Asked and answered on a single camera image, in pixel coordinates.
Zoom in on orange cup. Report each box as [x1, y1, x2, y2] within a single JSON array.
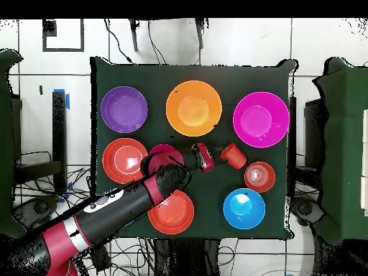
[[219, 142, 248, 170]]

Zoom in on small orange bowl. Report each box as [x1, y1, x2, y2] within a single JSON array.
[[244, 161, 276, 193]]

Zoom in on large yellow-orange bowl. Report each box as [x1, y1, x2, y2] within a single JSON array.
[[165, 80, 223, 138]]

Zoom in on large blue bowl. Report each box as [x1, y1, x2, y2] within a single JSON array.
[[223, 188, 267, 231]]

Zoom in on large pink bowl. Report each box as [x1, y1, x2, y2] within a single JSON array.
[[232, 91, 290, 149]]

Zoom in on wide red-orange bowl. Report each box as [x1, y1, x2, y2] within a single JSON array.
[[147, 189, 196, 236], [102, 137, 150, 185]]

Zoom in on small magenta bowl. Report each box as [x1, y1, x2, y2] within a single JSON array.
[[149, 144, 177, 156]]

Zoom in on black metal stand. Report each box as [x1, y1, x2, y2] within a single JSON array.
[[14, 90, 68, 195], [287, 96, 321, 199]]

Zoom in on dark green tablecloth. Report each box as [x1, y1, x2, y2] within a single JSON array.
[[89, 56, 297, 242]]

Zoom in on wide purple bowl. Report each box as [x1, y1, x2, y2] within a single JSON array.
[[100, 86, 150, 134]]

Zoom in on grey stand leg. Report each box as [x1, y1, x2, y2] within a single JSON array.
[[194, 18, 206, 50], [128, 19, 139, 52]]

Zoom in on green cloth covered table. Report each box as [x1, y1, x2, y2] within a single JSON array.
[[312, 56, 368, 244], [0, 47, 28, 239]]

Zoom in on black floor power box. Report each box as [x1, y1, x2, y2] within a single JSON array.
[[88, 244, 112, 273]]

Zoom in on blue tape strip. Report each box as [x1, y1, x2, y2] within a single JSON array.
[[52, 88, 70, 110]]

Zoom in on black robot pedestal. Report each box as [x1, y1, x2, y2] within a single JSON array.
[[153, 238, 221, 276]]

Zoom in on black cable with plug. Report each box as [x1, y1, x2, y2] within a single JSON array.
[[103, 19, 135, 65]]

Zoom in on tangled floor cables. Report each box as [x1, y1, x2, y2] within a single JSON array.
[[17, 166, 156, 276]]

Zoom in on black square floor frame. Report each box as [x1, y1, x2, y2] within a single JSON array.
[[42, 19, 85, 53]]

